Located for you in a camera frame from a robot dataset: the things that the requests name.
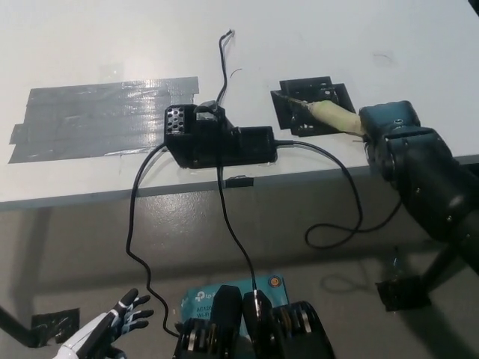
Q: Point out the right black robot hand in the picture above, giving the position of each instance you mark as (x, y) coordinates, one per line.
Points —
(389, 116)

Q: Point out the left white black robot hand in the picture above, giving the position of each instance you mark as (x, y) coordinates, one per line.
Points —
(93, 329)

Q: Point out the tape-wrapped soldering iron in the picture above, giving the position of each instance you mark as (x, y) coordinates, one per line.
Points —
(333, 114)

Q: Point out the black robot torso blocks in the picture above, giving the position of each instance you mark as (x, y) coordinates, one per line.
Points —
(228, 318)

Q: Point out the black soldering station base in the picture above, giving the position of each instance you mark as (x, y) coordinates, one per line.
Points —
(209, 146)

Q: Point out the black square holder plate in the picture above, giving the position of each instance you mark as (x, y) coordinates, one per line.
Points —
(318, 88)

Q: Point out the black table leg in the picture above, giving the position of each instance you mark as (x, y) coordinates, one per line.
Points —
(11, 322)
(436, 273)

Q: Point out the teal tp-link box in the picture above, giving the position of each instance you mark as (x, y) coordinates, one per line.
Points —
(198, 299)

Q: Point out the small black tape strip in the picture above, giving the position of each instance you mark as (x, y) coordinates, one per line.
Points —
(238, 182)

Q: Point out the grey duct tape patch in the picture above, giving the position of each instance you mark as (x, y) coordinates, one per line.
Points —
(93, 116)

